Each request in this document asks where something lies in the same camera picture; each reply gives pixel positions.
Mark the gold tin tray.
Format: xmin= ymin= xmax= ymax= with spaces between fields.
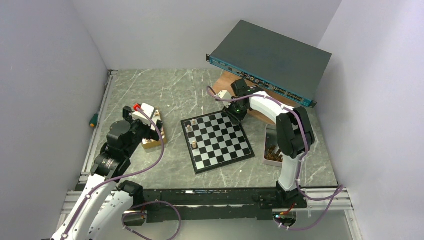
xmin=141 ymin=109 xmax=168 ymax=150

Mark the orange green screwdriver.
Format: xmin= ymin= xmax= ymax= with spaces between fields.
xmin=89 ymin=113 xmax=99 ymax=128

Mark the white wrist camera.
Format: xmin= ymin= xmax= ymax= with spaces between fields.
xmin=216 ymin=90 xmax=233 ymax=109
xmin=131 ymin=103 xmax=156 ymax=127

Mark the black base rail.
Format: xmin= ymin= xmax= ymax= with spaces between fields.
xmin=133 ymin=187 xmax=308 ymax=223

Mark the purple cable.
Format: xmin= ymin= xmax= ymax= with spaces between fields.
xmin=205 ymin=85 xmax=345 ymax=232
xmin=61 ymin=107 xmax=182 ymax=240

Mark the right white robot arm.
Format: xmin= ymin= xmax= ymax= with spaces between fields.
xmin=217 ymin=79 xmax=315 ymax=208

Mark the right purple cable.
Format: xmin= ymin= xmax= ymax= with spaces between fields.
xmin=205 ymin=85 xmax=345 ymax=232

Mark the white tray with dark pieces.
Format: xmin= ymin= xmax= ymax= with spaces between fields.
xmin=262 ymin=124 xmax=283 ymax=168

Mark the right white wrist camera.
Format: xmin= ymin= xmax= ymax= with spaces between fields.
xmin=216 ymin=90 xmax=233 ymax=109

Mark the wooden board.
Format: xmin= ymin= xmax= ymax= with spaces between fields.
xmin=211 ymin=71 xmax=297 ymax=125

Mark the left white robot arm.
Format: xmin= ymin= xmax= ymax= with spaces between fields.
xmin=51 ymin=103 xmax=164 ymax=240

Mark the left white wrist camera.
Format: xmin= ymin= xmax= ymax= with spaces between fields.
xmin=131 ymin=103 xmax=156 ymax=127

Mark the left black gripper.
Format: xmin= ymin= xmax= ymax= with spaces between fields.
xmin=123 ymin=106 xmax=163 ymax=157

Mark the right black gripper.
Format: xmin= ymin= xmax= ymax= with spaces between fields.
xmin=222 ymin=98 xmax=249 ymax=125

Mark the dark grey network switch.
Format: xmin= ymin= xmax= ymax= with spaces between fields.
xmin=206 ymin=20 xmax=332 ymax=108

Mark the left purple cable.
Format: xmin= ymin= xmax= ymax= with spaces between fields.
xmin=61 ymin=107 xmax=182 ymax=240

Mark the black and white chessboard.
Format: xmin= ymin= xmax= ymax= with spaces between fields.
xmin=180 ymin=111 xmax=255 ymax=175

